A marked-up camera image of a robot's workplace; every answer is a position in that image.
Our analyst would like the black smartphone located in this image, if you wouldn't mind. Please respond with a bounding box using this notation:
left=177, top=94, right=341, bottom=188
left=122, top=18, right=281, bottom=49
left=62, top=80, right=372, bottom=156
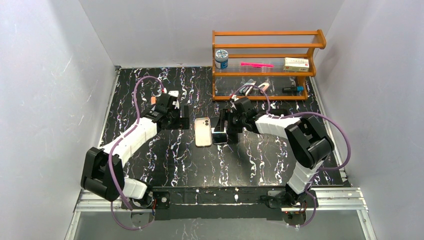
left=211, top=126, right=228, bottom=145

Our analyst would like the pink phone case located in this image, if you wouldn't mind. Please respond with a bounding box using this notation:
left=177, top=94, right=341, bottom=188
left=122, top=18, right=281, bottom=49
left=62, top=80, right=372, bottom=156
left=194, top=117, right=213, bottom=147

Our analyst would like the black remote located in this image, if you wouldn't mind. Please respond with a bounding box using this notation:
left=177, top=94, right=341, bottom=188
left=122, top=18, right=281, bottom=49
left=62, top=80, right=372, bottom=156
left=268, top=109, right=289, bottom=117

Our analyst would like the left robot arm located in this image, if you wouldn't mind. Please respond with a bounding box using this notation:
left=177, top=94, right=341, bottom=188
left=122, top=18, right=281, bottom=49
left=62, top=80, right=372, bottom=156
left=80, top=90, right=190, bottom=202

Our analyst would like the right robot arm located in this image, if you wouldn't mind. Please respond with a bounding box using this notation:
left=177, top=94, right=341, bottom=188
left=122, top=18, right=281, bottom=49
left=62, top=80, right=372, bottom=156
left=211, top=97, right=335, bottom=200

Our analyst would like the teal white stapler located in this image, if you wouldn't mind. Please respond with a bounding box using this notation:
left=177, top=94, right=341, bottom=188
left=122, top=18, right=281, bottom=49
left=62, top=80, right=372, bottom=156
left=238, top=79, right=256, bottom=95

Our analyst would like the pink white clip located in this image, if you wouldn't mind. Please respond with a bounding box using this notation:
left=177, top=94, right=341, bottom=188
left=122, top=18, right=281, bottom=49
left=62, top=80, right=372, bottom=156
left=258, top=82, right=270, bottom=95

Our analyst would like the black blue marker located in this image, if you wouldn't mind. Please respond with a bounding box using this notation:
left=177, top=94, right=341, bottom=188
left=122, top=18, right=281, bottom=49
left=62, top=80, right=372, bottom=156
left=282, top=86, right=304, bottom=93

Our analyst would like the orange wooden shelf rack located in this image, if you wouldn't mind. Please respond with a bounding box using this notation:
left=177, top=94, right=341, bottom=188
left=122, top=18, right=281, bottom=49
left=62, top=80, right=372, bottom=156
left=212, top=29, right=327, bottom=101

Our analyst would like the pink pen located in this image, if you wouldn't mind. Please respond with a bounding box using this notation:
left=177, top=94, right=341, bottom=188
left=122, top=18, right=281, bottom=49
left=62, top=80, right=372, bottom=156
left=240, top=62, right=274, bottom=68

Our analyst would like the blue white round jar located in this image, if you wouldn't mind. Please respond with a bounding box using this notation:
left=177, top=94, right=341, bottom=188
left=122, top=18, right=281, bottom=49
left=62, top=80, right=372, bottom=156
left=214, top=49, right=229, bottom=69

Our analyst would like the white red small box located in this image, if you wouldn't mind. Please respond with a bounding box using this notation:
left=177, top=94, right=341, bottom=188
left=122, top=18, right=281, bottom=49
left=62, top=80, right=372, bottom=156
left=283, top=57, right=310, bottom=72

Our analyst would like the black base bar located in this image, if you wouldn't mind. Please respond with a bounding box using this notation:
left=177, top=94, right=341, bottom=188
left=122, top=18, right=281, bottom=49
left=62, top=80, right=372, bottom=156
left=128, top=186, right=285, bottom=221

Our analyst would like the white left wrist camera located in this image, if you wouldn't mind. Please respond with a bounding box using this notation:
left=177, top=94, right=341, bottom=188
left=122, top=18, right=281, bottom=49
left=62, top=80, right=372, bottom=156
left=167, top=90, right=180, bottom=109

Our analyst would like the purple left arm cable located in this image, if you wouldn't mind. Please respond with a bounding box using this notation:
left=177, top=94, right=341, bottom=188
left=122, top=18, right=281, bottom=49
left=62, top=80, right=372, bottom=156
left=108, top=75, right=167, bottom=231

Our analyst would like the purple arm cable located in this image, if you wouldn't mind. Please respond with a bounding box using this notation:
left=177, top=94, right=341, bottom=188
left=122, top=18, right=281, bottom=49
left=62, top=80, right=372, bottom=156
left=108, top=75, right=167, bottom=231
left=230, top=84, right=352, bottom=228

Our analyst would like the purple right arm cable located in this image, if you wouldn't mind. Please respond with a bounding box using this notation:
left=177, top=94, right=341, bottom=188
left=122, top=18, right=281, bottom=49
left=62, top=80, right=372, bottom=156
left=230, top=84, right=352, bottom=228

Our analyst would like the aluminium frame rail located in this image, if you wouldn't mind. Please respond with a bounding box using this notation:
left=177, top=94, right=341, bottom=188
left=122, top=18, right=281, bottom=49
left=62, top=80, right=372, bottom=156
left=75, top=187, right=369, bottom=212

